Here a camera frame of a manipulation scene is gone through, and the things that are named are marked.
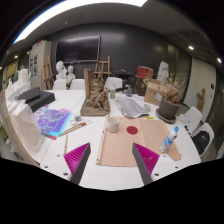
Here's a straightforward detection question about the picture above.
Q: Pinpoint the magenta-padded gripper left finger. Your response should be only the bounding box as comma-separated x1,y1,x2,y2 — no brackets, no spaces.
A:
39,142,92,186

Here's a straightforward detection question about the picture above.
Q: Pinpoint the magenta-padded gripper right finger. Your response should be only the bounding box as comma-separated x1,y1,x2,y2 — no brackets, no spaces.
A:
131,142,184,186

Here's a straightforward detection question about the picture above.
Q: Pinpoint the white blue-capped drink bottle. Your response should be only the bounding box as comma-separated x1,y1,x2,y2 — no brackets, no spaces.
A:
159,125,180,154

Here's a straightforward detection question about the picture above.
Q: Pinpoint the thin wooden stick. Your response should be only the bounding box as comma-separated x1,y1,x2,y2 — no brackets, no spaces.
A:
63,133,69,155

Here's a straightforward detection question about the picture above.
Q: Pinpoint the beige wooden drawing board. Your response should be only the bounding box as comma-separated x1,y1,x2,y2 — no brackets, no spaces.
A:
95,114,145,168
137,118,182,162

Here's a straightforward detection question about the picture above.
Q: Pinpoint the flat round red coaster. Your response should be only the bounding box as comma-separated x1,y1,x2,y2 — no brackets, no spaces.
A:
126,125,139,136

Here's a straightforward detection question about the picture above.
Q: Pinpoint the white ceramic cup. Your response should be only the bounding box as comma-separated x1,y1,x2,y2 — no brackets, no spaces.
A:
106,116,120,134

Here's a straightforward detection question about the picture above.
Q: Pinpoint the dried plant in grey pot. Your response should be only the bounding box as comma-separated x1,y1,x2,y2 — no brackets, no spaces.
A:
155,73,184,124

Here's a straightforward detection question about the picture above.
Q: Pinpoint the black backpack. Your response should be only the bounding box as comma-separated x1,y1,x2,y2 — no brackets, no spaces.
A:
192,130,211,156

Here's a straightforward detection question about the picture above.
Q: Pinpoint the grey printed newspaper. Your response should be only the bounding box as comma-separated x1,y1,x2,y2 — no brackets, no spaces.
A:
114,95,150,119

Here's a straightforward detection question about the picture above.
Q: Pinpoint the white canvas bag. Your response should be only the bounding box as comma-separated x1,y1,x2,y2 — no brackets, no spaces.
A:
6,99,46,154

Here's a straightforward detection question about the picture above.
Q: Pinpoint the white chair with papers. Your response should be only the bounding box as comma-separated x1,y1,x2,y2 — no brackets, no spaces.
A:
181,105,203,134

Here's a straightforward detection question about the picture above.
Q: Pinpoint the black flat box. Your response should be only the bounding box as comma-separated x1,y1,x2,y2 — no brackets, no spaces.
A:
18,87,42,104
26,90,56,113

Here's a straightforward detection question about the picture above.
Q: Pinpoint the white chair with backpack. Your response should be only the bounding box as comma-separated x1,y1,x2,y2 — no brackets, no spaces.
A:
190,122,215,158

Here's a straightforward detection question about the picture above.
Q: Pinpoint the brown cardboard box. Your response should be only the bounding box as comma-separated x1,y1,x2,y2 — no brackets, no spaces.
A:
143,78,169,107

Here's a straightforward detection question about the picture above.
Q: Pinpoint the dark glass jar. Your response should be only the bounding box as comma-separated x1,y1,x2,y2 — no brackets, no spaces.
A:
125,84,134,98

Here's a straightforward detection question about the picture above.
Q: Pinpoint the dark woven basket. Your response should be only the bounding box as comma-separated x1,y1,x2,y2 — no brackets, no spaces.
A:
132,76,148,97

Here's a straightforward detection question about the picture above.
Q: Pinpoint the green-labelled spray bottle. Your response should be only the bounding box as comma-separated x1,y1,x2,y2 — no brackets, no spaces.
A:
109,81,117,100

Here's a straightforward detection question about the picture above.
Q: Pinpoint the wooden mannequin figure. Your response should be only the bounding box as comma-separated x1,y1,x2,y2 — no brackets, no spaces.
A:
195,88,207,113

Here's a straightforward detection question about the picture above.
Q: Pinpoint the white plaster bust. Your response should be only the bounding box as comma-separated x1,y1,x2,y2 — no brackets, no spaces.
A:
54,60,68,81
65,64,77,86

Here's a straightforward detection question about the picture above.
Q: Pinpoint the red box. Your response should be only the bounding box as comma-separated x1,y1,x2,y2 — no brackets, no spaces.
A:
135,65,155,80

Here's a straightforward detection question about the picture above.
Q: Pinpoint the white plaster statue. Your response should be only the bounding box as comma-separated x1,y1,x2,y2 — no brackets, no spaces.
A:
156,60,170,83

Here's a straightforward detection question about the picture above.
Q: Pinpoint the short wooden easel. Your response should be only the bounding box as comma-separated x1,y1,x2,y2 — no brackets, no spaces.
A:
93,55,113,79

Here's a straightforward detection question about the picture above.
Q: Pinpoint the tall wooden easel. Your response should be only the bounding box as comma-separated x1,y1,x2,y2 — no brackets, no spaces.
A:
42,54,55,90

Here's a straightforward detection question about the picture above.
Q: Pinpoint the beige cabinet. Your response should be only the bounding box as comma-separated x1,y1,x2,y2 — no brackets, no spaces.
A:
28,39,53,89

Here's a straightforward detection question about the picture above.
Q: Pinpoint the long ceiling light strip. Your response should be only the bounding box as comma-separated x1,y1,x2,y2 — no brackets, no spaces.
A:
13,0,148,44

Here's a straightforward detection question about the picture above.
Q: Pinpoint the wooden-handled brush tool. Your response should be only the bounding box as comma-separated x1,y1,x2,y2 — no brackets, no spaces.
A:
59,119,93,138

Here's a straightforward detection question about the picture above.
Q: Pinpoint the black wall screen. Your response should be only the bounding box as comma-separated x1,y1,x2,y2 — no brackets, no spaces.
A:
55,35,101,64

